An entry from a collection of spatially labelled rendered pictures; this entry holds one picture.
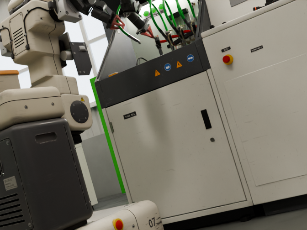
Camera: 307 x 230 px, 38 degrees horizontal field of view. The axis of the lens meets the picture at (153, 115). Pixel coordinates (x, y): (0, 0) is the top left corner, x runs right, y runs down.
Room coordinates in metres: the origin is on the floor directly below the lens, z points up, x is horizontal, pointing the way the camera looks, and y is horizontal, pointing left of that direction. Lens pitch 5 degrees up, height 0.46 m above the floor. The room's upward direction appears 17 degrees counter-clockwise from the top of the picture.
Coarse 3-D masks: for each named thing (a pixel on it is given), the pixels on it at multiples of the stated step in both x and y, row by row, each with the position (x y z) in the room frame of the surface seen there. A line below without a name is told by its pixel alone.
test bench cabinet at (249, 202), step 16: (224, 112) 2.25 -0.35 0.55; (112, 144) 2.55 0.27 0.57; (240, 176) 2.25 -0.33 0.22; (128, 192) 2.55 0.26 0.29; (224, 208) 2.31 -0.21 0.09; (240, 208) 2.35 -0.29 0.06; (256, 208) 2.37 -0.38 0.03; (176, 224) 2.52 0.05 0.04; (192, 224) 2.48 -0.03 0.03; (208, 224) 2.44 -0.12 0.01
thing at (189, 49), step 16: (192, 48) 2.27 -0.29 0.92; (144, 64) 2.40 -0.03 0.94; (160, 64) 2.36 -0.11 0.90; (192, 64) 2.28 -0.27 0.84; (112, 80) 2.50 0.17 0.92; (128, 80) 2.46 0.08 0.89; (144, 80) 2.41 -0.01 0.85; (160, 80) 2.37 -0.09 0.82; (176, 80) 2.33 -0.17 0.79; (112, 96) 2.51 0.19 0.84; (128, 96) 2.47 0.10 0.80
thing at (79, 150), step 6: (78, 144) 5.56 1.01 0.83; (78, 150) 5.54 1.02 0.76; (78, 156) 5.52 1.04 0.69; (84, 156) 5.60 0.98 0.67; (84, 162) 5.57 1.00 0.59; (84, 168) 5.55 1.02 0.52; (84, 174) 5.53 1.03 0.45; (90, 180) 5.59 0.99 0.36; (90, 186) 5.57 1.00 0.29; (90, 192) 5.55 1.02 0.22; (90, 198) 5.52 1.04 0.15; (96, 198) 5.60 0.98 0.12
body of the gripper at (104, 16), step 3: (102, 12) 2.53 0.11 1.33; (105, 12) 2.54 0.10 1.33; (114, 12) 2.53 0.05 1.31; (102, 15) 2.53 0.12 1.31; (105, 15) 2.53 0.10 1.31; (108, 15) 2.54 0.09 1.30; (111, 15) 2.52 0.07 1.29; (102, 18) 2.53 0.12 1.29; (105, 18) 2.53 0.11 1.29; (108, 18) 2.53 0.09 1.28; (102, 21) 2.55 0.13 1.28; (105, 21) 2.54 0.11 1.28; (108, 21) 2.53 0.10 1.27
